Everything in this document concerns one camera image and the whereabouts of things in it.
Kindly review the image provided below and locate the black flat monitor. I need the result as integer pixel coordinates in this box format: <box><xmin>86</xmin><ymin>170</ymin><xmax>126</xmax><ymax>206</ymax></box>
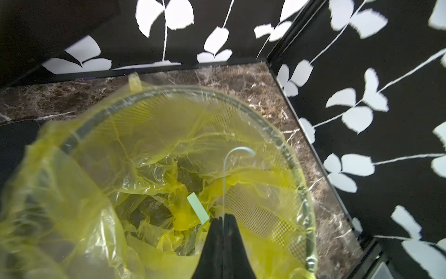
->
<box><xmin>1</xmin><ymin>1</ymin><xmax>119</xmax><ymax>88</ymax></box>

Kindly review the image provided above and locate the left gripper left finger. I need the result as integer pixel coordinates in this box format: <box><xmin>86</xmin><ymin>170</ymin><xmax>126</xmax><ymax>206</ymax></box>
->
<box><xmin>192</xmin><ymin>218</ymin><xmax>223</xmax><ymax>279</ymax></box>

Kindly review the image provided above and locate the yellow plastic bin liner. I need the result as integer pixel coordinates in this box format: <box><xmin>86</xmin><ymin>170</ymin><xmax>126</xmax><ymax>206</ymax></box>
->
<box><xmin>1</xmin><ymin>74</ymin><xmax>318</xmax><ymax>279</ymax></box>

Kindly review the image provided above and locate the black monitor stand base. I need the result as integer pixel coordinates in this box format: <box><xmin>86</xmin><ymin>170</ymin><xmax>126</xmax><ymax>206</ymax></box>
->
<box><xmin>0</xmin><ymin>120</ymin><xmax>40</xmax><ymax>190</ymax></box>

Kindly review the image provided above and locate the mesh trash bin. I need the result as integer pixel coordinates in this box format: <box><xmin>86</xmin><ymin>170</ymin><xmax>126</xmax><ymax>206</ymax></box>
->
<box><xmin>61</xmin><ymin>86</ymin><xmax>317</xmax><ymax>279</ymax></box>

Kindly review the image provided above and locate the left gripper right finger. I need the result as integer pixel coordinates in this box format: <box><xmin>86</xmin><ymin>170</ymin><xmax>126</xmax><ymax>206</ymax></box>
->
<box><xmin>224</xmin><ymin>214</ymin><xmax>256</xmax><ymax>279</ymax></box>

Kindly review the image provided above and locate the sticky note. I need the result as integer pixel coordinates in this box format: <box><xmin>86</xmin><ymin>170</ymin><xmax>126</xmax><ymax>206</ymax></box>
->
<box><xmin>187</xmin><ymin>193</ymin><xmax>210</xmax><ymax>224</ymax></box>

